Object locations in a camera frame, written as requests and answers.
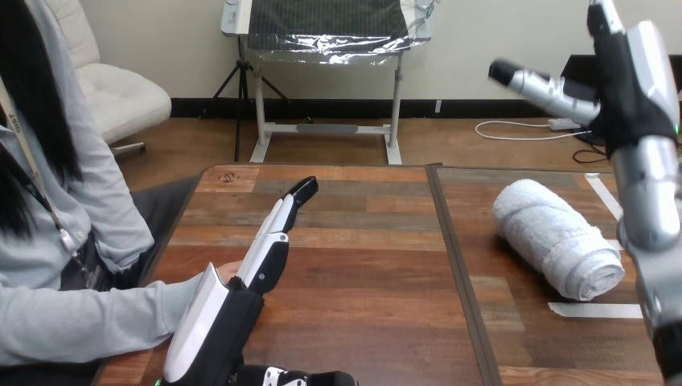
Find person's hand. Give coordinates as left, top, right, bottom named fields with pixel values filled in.
left=217, top=260, right=244, bottom=285

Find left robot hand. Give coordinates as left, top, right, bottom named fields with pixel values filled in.
left=155, top=176, right=359, bottom=386

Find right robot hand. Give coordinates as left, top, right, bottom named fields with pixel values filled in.
left=487, top=0, right=682, bottom=158

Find person's forearm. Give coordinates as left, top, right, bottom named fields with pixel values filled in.
left=0, top=270, right=207, bottom=368

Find rolled white towel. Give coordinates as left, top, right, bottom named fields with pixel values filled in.
left=491, top=179, right=626, bottom=302

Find person's body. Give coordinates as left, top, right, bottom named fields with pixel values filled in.
left=0, top=0, right=200, bottom=386

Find white desk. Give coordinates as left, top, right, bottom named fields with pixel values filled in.
left=220, top=0, right=433, bottom=166

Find black tripod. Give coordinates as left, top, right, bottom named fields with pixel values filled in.
left=199, top=35, right=314, bottom=164

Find white cushioned chair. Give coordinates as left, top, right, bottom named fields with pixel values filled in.
left=45, top=0, right=173, bottom=157

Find tangle of cables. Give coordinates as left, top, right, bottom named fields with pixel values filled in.
left=572, top=142, right=612, bottom=166

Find white cable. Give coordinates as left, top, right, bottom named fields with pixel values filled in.
left=474, top=120, right=594, bottom=142

